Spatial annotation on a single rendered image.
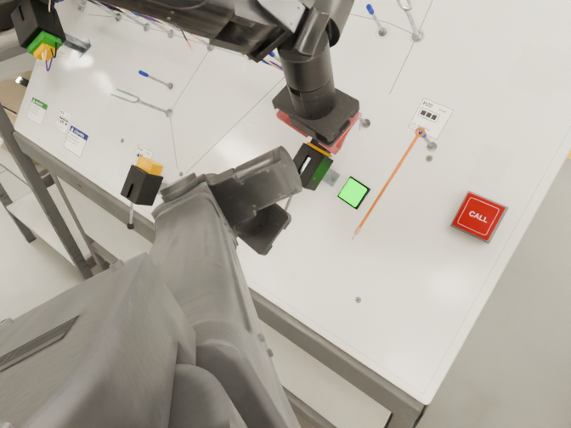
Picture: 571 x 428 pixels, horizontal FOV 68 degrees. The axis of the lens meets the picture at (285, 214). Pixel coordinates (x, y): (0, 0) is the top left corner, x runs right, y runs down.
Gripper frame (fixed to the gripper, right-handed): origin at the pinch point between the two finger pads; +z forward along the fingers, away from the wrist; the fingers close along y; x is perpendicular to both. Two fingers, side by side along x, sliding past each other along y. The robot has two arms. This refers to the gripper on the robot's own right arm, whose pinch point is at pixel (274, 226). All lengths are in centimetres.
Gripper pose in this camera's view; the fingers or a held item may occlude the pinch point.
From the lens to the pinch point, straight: 65.7
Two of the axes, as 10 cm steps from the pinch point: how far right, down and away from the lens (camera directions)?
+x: -5.9, 8.1, 0.6
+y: -7.2, -5.6, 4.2
